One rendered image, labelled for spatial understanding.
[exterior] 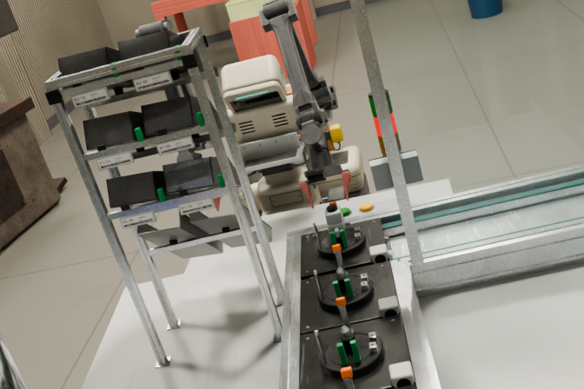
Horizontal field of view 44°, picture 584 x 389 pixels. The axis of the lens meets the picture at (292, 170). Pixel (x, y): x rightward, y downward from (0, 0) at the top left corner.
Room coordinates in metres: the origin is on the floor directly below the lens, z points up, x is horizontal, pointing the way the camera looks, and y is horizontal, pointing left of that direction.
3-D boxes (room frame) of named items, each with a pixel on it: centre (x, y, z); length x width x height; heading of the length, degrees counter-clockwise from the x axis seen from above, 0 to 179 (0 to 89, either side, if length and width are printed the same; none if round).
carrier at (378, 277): (1.55, -0.04, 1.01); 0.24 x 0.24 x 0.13; 83
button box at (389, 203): (2.01, -0.19, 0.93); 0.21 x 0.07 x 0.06; 83
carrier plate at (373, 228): (1.81, -0.08, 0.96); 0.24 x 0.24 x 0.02; 83
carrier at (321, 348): (1.31, -0.01, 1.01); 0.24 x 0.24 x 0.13; 83
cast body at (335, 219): (1.80, -0.07, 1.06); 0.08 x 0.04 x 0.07; 173
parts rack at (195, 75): (1.73, 0.30, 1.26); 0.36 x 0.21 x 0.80; 83
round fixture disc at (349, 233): (1.81, -0.08, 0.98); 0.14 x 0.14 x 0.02
